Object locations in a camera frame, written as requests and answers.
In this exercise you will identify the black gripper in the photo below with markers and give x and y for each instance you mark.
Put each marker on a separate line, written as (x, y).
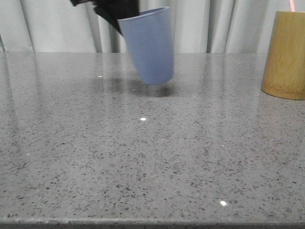
(112, 10)

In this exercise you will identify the blue plastic cup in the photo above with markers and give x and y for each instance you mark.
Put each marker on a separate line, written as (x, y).
(149, 40)

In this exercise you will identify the pink chopstick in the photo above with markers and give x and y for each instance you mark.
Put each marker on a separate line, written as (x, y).
(292, 5)

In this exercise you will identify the yellow bamboo cup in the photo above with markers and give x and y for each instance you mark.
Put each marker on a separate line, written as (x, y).
(284, 72)

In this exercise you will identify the grey pleated curtain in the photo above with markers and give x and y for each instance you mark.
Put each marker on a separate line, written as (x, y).
(199, 26)

